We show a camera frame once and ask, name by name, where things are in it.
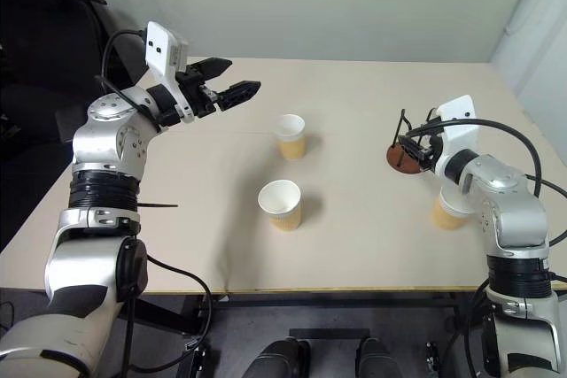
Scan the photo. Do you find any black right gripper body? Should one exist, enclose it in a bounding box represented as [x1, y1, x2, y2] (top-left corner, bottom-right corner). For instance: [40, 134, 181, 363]
[416, 127, 443, 172]

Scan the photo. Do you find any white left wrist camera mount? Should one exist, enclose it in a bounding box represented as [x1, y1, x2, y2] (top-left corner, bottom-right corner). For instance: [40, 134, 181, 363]
[144, 20, 196, 125]

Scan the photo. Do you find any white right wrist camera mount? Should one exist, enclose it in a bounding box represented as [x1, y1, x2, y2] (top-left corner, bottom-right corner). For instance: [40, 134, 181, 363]
[433, 95, 482, 178]

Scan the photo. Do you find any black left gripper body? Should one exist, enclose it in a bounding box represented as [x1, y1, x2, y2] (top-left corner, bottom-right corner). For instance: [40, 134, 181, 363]
[175, 64, 222, 120]

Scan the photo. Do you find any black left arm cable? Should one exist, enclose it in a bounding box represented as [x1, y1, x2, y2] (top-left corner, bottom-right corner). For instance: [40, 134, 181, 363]
[95, 28, 213, 378]

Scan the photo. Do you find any black table frame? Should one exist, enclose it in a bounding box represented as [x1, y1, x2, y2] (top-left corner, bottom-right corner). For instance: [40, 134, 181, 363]
[132, 292, 478, 339]

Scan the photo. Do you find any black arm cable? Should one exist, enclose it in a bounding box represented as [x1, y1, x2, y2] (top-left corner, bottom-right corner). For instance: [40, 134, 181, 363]
[95, 28, 213, 378]
[436, 117, 567, 378]

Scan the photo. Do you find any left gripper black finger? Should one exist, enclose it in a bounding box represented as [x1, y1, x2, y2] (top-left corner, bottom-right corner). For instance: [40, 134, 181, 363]
[186, 57, 234, 84]
[215, 80, 263, 112]

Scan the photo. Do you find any dark rounded shape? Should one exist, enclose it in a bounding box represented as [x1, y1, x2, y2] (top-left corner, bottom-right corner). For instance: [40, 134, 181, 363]
[242, 336, 311, 378]
[356, 336, 402, 378]

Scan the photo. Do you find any wooden base wire cup holder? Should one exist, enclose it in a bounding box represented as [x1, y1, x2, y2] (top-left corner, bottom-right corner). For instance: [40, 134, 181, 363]
[385, 107, 444, 175]

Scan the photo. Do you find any black flat bar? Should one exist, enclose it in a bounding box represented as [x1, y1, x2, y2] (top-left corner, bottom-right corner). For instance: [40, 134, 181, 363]
[287, 328, 371, 340]

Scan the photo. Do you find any tan paper cup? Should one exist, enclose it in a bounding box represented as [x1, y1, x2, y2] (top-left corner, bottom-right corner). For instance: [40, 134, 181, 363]
[432, 187, 473, 231]
[257, 179, 302, 232]

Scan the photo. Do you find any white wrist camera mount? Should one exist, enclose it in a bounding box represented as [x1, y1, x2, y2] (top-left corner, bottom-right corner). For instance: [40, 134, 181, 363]
[144, 20, 196, 125]
[433, 95, 482, 178]

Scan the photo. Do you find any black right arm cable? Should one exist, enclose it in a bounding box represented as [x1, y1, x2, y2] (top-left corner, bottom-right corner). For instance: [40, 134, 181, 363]
[436, 117, 567, 378]

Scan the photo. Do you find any translucent plastic cup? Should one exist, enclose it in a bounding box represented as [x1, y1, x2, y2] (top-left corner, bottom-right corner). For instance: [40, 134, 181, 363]
[272, 113, 307, 162]

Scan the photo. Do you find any black office chair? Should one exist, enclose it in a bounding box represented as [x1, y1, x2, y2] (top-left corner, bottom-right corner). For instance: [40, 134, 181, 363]
[0, 0, 150, 166]

